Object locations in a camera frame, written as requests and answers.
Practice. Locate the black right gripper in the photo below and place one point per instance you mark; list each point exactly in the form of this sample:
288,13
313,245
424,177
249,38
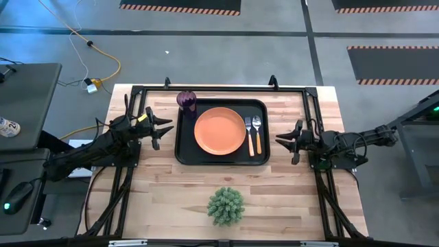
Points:
303,142

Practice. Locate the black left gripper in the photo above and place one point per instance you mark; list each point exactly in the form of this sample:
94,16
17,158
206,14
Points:
145,128

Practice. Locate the purple translucent cup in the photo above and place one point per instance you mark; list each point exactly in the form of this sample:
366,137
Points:
187,103

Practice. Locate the orange round plate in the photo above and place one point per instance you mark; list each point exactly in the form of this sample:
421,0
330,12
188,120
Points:
219,131

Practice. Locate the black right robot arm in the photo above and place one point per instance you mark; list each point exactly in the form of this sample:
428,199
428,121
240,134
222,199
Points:
356,139

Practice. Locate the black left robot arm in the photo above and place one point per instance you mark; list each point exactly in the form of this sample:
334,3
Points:
99,147

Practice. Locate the black rectangular tray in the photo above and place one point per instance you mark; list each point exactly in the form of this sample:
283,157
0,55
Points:
187,151

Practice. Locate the white power adapter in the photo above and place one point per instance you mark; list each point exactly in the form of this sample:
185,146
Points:
92,88

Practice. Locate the white printed paper sheet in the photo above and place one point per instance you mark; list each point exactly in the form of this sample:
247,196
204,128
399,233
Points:
80,142

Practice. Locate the green artificial plant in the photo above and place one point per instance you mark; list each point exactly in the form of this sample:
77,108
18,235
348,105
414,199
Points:
225,206

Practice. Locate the black mat with striped edge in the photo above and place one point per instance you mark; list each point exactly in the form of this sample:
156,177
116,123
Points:
394,63
384,5
180,4

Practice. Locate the black stand with green light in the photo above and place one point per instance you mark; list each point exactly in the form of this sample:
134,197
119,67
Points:
422,151

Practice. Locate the large grey desk top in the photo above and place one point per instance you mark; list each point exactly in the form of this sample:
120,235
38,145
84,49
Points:
27,103

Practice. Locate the small grey desk top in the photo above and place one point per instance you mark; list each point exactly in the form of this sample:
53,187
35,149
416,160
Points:
20,164

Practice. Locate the small metal caster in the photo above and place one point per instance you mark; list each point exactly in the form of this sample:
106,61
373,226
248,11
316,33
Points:
44,223

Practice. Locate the white printed can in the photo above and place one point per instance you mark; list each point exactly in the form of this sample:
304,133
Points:
9,127

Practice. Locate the black computer mouse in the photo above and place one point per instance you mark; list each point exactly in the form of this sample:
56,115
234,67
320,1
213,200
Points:
17,198

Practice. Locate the black tool on desk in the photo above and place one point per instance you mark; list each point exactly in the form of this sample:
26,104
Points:
6,73

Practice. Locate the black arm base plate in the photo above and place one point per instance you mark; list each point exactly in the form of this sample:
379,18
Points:
132,158
329,165

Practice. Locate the black metal table frame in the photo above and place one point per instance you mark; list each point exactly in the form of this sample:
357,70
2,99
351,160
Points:
223,88

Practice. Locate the silver metal bracket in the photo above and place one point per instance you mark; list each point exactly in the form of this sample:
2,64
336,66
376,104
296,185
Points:
319,244
127,243

